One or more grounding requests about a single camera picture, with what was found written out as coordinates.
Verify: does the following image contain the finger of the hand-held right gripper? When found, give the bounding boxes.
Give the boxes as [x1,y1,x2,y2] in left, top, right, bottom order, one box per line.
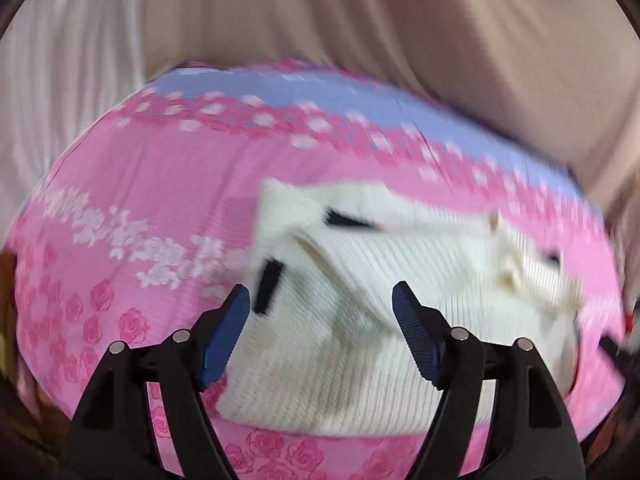
[597,332,632,378]

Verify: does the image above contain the white knit sweater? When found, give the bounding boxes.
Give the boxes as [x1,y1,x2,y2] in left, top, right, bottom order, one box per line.
[217,177,588,436]

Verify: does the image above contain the beige backdrop curtain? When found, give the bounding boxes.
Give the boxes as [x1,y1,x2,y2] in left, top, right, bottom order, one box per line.
[140,0,640,211]

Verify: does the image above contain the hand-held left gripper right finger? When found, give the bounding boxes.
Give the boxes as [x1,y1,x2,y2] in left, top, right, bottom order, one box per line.
[391,281,586,480]

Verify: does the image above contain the white pleated curtain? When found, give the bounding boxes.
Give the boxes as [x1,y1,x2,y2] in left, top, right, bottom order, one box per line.
[0,0,151,256]

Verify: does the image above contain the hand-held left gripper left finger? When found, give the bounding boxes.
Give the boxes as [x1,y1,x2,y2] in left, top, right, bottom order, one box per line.
[60,284,251,480]

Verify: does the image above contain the pink floral bed sheet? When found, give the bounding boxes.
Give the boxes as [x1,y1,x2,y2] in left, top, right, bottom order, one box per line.
[10,60,628,480]

